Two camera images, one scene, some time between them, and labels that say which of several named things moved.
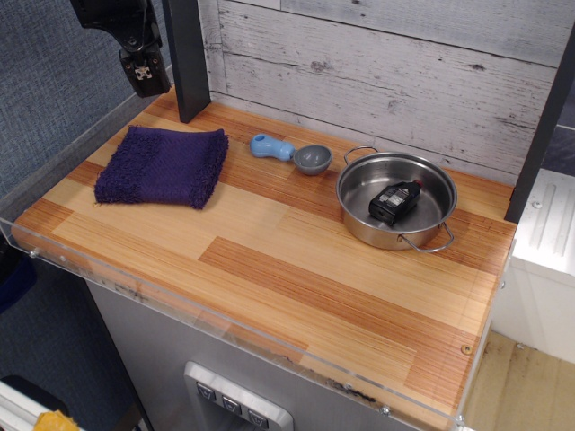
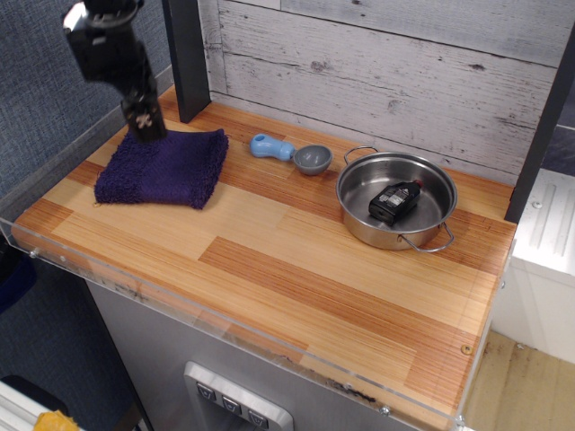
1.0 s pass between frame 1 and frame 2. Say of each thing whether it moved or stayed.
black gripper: moved
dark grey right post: stayed
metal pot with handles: stayed
